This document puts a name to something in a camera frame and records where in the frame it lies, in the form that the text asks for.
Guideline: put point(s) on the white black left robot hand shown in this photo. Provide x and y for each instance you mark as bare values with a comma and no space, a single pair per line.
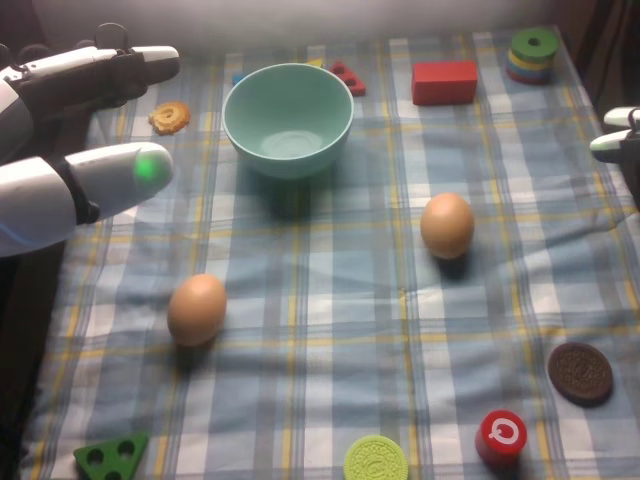
612,147

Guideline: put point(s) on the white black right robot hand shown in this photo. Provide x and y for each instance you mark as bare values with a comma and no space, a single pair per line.
100,170

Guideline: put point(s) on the brown egg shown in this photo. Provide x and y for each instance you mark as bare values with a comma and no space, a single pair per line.
446,225
196,310

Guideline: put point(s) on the mint green bowl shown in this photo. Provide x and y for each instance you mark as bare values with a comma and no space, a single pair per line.
287,125

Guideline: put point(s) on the yellow swirl biscuit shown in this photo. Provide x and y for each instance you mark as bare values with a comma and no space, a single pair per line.
170,118

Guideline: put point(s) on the blue triangle block with holes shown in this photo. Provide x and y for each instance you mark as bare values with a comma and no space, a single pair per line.
238,79

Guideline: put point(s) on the red rectangular block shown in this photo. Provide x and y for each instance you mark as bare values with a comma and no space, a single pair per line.
444,82

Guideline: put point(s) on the chocolate sandwich cookie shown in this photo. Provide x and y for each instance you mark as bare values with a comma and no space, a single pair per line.
580,374

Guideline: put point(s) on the yellow triangle block with holes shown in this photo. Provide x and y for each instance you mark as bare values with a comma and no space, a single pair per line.
316,63

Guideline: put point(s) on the blue plaid table cloth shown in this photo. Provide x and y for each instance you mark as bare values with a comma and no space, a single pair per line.
320,300

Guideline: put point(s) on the red triangle block with holes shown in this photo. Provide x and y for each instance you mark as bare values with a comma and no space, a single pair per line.
352,82

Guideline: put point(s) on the green triangle block with holes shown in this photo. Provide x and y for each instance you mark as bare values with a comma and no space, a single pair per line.
107,457

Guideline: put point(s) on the red cylinder block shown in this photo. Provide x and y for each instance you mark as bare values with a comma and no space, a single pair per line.
500,440

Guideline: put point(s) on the green sandwich cookie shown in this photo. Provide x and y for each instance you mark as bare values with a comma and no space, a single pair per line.
376,460

